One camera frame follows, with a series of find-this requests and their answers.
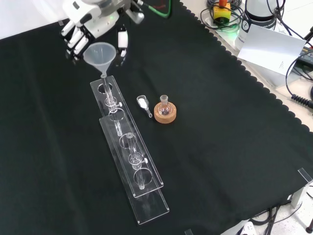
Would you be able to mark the white power strip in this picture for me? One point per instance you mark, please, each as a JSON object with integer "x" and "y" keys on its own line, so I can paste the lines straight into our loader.
{"x": 248, "y": 228}

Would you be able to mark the clear cloth clip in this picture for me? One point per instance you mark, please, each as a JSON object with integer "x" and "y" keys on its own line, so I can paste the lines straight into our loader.
{"x": 188, "y": 231}
{"x": 60, "y": 22}

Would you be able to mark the translucent plastic funnel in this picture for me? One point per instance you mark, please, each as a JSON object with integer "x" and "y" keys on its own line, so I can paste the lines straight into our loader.
{"x": 100, "y": 55}

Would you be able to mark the grey bench bracket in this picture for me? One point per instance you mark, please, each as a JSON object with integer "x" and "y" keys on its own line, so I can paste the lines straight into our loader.
{"x": 299, "y": 193}

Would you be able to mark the small glass round-bottom flask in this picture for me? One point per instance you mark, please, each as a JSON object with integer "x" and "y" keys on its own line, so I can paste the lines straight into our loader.
{"x": 164, "y": 109}

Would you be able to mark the clear acrylic funnel stand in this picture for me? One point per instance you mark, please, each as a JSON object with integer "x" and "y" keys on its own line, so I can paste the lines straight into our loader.
{"x": 137, "y": 156}

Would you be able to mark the black cloth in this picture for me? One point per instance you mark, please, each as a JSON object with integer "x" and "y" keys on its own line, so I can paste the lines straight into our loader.
{"x": 220, "y": 134}

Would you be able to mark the yellow stop button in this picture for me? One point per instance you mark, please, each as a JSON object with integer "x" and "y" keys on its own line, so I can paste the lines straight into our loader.
{"x": 221, "y": 13}

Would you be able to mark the glass weighing funnel with powder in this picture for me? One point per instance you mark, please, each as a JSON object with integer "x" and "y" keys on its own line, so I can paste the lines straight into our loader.
{"x": 142, "y": 102}

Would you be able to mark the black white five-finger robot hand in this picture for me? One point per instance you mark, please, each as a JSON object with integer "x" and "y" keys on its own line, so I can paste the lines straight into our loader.
{"x": 97, "y": 22}

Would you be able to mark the pale board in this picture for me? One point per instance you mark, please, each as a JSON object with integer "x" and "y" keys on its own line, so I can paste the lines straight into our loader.
{"x": 269, "y": 49}

